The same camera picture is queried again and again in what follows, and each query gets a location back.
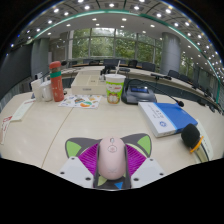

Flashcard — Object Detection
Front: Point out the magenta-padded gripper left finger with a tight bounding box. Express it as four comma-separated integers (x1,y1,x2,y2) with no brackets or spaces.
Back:
57,143,101,190

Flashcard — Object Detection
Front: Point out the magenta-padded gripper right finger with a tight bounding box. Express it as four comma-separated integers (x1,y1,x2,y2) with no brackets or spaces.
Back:
124,143,167,190

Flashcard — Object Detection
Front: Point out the pink computer mouse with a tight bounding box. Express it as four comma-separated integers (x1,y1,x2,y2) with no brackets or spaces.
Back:
97,135,128,181

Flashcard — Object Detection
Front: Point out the cat-shaped grey green mouse pad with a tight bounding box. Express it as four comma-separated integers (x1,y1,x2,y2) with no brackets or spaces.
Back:
64,132,153,191

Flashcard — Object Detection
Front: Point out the blue and white book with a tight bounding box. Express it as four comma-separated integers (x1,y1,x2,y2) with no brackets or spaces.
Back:
138,101,199,138

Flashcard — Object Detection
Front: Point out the black handheld microphone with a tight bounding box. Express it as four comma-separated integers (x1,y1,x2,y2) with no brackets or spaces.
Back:
180,123,212,163

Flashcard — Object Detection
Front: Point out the white lined notepad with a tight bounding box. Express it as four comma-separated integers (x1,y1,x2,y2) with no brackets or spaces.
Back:
194,119,215,162

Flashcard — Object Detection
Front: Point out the colourful printed flyer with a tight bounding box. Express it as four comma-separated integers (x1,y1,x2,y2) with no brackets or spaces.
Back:
58,94,103,110

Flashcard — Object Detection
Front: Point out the black desk microphone unit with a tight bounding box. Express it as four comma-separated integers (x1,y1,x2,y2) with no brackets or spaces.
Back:
120,78,185,108

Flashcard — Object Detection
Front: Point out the red and white leaflet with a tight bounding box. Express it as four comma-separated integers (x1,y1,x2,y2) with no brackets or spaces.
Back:
0,115,14,146

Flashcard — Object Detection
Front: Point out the white cardboard box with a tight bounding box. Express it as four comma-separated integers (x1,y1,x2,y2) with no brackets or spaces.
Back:
70,73,108,96

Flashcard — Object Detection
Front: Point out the printed paper cup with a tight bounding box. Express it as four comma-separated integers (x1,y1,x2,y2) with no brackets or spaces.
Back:
104,59,127,105

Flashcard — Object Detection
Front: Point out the red drink bottle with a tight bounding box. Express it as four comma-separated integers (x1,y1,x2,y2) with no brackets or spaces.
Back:
48,60,65,103

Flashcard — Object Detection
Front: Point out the tall white cup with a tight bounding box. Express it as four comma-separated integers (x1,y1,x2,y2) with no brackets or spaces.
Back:
30,78,44,102

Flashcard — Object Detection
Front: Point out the group of office chairs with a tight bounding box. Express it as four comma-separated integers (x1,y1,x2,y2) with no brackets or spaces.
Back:
66,58,222,112

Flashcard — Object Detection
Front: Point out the group of ceiling lights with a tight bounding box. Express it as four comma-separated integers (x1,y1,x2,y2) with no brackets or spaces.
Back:
9,0,224,78

